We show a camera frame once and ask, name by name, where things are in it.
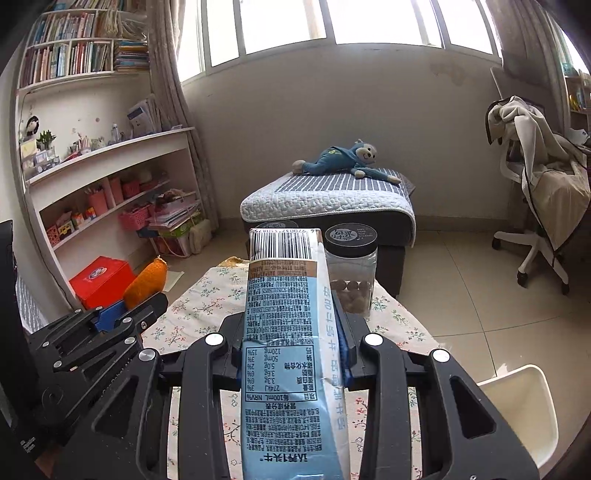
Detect blue plush monkey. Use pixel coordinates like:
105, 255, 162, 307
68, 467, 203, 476
292, 139, 402, 186

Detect row of upright books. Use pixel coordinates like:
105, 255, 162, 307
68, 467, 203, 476
20, 8, 114, 87

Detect cream plastic bin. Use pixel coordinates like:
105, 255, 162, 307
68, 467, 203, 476
475, 364, 560, 480

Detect grey curtain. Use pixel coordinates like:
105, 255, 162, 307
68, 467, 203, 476
145, 0, 221, 232
482, 0, 572, 140

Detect quilted striped ottoman bed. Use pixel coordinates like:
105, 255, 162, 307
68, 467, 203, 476
239, 171, 417, 297

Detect beige jacket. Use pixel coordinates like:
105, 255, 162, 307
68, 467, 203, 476
484, 95, 591, 253

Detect light blue milk carton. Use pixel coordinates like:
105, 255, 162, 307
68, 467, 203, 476
241, 229, 352, 480

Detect pink pencil cup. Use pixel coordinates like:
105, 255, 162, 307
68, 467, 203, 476
87, 191, 109, 217

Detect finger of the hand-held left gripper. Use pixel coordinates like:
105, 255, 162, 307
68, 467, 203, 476
29, 300, 127, 360
52, 292, 170, 377

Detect small side window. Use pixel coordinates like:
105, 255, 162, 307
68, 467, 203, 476
549, 22, 591, 78

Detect black flat panel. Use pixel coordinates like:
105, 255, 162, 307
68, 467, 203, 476
0, 220, 43, 463

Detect stack of flat books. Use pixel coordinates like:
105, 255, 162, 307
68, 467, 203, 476
113, 40, 151, 73

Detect pink plastic basket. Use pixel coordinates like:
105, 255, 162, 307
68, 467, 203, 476
117, 206, 151, 232

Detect colourful toy blocks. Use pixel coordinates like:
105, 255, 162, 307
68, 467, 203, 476
45, 207, 98, 246

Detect white bookshelf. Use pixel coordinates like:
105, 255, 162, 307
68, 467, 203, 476
11, 0, 205, 311

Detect wooden desk with shelves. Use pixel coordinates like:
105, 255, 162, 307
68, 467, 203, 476
562, 73, 591, 154

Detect white office chair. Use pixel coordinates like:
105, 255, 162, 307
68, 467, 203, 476
485, 67, 591, 297

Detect red box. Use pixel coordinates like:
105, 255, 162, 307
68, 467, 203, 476
69, 257, 137, 310

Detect pile of papers and folders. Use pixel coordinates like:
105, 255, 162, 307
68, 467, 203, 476
147, 195, 204, 239

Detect white blue booklet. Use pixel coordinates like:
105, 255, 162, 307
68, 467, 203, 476
126, 98, 163, 137

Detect floral tablecloth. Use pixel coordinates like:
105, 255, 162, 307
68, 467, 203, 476
137, 255, 445, 480

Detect beige cloth bag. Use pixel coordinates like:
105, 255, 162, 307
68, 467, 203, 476
189, 219, 213, 255

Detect large bay window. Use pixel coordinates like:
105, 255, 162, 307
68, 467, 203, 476
177, 0, 505, 85

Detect clear jar with black lid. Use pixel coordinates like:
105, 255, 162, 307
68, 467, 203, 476
324, 223, 380, 319

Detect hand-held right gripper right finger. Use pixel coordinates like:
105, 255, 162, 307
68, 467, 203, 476
338, 308, 541, 480

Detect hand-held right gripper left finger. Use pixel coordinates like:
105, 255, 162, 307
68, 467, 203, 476
55, 314, 245, 480

